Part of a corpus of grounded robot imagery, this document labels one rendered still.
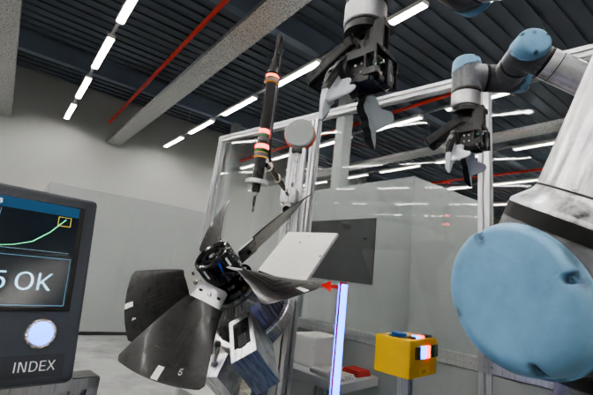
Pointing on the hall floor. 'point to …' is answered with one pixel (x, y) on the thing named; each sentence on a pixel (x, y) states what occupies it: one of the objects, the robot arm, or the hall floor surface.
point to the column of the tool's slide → (295, 187)
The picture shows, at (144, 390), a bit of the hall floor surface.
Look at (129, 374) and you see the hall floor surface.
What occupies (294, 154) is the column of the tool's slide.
